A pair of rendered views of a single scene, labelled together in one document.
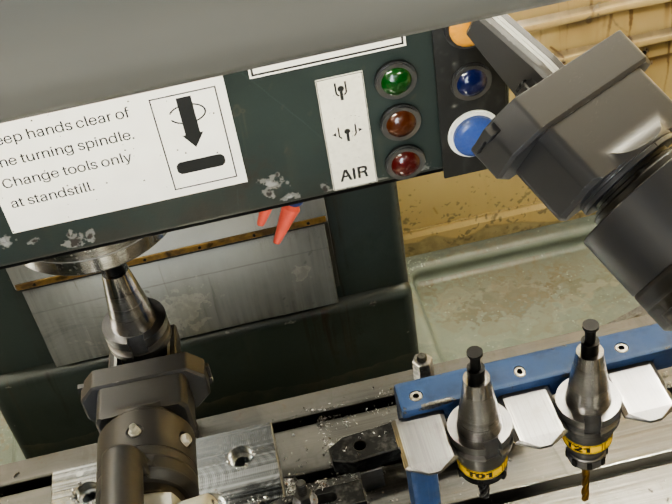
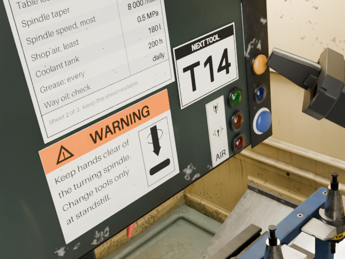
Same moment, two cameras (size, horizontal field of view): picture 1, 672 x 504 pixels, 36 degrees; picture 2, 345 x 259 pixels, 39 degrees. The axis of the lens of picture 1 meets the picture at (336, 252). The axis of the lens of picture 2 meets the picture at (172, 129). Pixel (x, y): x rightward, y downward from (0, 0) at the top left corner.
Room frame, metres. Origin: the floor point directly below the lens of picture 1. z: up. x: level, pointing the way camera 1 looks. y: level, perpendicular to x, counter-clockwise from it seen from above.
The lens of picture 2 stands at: (0.16, 0.33, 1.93)
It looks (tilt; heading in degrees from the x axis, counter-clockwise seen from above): 27 degrees down; 324
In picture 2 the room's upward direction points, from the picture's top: 9 degrees counter-clockwise
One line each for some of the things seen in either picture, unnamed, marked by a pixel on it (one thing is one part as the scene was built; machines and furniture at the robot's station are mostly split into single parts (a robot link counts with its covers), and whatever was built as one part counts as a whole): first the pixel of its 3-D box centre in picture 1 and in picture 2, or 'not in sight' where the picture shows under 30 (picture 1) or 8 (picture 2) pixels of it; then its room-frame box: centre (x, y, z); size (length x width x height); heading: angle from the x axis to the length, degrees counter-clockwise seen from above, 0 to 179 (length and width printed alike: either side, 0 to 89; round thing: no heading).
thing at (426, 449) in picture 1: (425, 445); not in sight; (0.65, -0.05, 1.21); 0.07 x 0.05 x 0.01; 4
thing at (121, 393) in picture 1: (146, 425); not in sight; (0.65, 0.20, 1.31); 0.13 x 0.12 x 0.10; 92
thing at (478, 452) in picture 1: (480, 432); not in sight; (0.65, -0.11, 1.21); 0.06 x 0.06 x 0.03
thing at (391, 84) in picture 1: (396, 80); (235, 97); (0.56, -0.06, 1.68); 0.02 x 0.01 x 0.02; 94
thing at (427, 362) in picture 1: (425, 388); not in sight; (0.94, -0.09, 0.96); 0.03 x 0.03 x 0.13
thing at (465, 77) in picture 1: (471, 82); (260, 93); (0.56, -0.10, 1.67); 0.02 x 0.01 x 0.02; 94
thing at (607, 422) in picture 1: (588, 406); not in sight; (0.66, -0.22, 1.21); 0.06 x 0.06 x 0.03
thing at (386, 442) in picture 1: (427, 440); not in sight; (0.87, -0.08, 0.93); 0.26 x 0.05 x 0.06; 99
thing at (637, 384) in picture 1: (641, 394); (290, 257); (0.66, -0.27, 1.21); 0.07 x 0.05 x 0.01; 4
